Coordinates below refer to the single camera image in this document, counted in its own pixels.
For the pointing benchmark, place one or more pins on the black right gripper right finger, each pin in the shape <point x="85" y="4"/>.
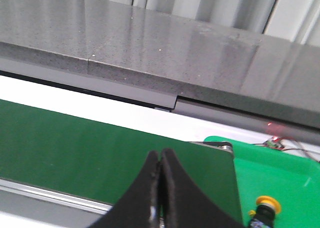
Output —
<point x="198" y="188"/>

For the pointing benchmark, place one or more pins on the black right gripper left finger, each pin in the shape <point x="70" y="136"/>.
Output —
<point x="139" y="205"/>

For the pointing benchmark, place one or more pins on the yellow push button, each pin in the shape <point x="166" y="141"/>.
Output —
<point x="265" y="212"/>

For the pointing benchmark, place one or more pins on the green conveyor belt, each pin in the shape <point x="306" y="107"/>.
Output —
<point x="99" y="161"/>

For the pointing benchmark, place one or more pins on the green plastic tray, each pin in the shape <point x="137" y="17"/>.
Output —
<point x="292" y="180"/>

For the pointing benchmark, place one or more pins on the grey stone countertop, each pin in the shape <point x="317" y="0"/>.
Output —
<point x="91" y="44"/>

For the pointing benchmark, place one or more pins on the steel conveyor end bracket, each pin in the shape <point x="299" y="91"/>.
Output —
<point x="222" y="145"/>

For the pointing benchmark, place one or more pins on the small electronics board with wires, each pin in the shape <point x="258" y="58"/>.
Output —
<point x="286" y="144"/>

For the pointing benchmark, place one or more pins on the aluminium conveyor side rail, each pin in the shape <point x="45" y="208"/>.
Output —
<point x="54" y="197"/>

